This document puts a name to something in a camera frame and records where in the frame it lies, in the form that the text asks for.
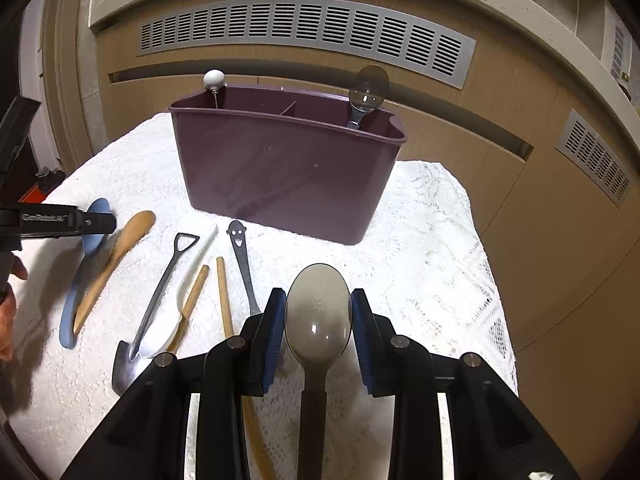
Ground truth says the wooden spoon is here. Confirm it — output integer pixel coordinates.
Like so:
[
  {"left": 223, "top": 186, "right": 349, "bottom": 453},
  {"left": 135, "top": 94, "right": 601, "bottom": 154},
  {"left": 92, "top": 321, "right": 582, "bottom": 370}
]
[{"left": 73, "top": 210, "right": 156, "bottom": 336}]

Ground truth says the wooden chopstick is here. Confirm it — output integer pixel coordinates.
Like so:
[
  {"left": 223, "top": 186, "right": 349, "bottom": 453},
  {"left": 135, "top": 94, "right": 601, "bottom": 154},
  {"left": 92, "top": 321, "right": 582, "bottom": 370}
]
[
  {"left": 216, "top": 257, "right": 277, "bottom": 480},
  {"left": 167, "top": 264, "right": 209, "bottom": 353}
]

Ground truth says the translucent grey plastic spoon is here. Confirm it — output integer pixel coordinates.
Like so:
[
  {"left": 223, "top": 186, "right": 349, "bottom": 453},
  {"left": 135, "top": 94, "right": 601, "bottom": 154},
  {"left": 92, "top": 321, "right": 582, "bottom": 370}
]
[{"left": 285, "top": 263, "right": 352, "bottom": 479}]

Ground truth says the black shovel-shaped spoon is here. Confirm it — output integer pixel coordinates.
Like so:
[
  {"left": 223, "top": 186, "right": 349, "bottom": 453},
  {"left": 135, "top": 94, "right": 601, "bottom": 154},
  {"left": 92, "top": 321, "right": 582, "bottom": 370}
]
[{"left": 112, "top": 232, "right": 200, "bottom": 396}]

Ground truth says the black smiley face spoon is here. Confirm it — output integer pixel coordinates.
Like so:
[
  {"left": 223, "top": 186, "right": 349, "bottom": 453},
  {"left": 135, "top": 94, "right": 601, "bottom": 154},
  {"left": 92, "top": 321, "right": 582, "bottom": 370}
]
[{"left": 227, "top": 219, "right": 260, "bottom": 315}]

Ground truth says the person's left hand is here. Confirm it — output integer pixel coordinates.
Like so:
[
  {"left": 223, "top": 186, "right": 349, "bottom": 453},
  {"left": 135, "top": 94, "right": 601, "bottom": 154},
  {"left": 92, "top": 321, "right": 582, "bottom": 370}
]
[{"left": 0, "top": 256, "right": 28, "bottom": 362}]

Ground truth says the white lace tablecloth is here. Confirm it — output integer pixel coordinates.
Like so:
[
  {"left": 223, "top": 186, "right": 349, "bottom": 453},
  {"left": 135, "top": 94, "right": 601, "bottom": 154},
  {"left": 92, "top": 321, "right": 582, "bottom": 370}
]
[{"left": 1, "top": 113, "right": 518, "bottom": 479}]

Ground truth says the white ball-top stirrer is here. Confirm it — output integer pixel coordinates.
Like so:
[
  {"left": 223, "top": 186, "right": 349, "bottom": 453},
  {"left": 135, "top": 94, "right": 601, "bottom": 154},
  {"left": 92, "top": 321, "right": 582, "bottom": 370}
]
[{"left": 203, "top": 68, "right": 226, "bottom": 108}]

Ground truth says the maroon plastic utensil caddy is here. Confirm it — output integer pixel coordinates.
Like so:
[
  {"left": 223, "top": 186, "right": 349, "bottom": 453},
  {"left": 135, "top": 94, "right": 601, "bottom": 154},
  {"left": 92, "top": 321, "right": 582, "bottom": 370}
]
[{"left": 169, "top": 84, "right": 407, "bottom": 245}]

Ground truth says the clear plastic spoon in caddy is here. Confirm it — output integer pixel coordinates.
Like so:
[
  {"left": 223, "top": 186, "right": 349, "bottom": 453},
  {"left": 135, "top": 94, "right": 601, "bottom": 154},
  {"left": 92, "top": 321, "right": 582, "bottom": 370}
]
[{"left": 346, "top": 65, "right": 390, "bottom": 130}]

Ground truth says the small grey ventilation grille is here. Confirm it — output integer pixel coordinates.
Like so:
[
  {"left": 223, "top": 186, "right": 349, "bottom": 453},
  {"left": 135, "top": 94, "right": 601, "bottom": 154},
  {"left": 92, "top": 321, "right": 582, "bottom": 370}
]
[{"left": 555, "top": 110, "right": 632, "bottom": 207}]

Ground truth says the long grey ventilation grille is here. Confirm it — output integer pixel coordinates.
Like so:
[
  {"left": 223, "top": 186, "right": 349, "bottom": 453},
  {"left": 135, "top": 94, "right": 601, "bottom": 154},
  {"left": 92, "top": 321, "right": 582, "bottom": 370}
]
[{"left": 139, "top": 0, "right": 476, "bottom": 89}]

